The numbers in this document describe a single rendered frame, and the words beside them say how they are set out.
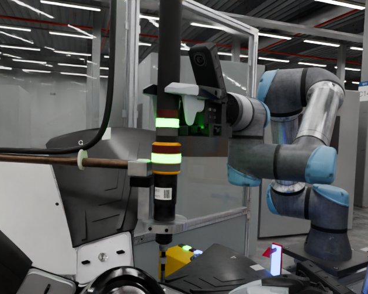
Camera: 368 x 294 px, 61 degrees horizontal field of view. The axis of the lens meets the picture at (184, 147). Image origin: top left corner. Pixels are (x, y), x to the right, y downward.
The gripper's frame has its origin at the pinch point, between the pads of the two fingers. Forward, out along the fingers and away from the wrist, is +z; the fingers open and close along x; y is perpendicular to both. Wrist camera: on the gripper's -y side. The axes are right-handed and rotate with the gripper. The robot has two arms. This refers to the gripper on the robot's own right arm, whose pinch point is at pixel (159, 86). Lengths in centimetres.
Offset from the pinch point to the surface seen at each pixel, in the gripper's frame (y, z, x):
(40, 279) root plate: 24.7, 14.5, 5.6
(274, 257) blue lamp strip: 34.6, -35.6, -5.9
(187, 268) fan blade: 32.1, -13.2, 3.1
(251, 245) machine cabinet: 133, -299, 110
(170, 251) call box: 43, -41, 28
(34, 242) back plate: 30.0, 0.9, 31.1
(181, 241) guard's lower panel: 59, -86, 57
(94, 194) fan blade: 17.5, 0.7, 13.1
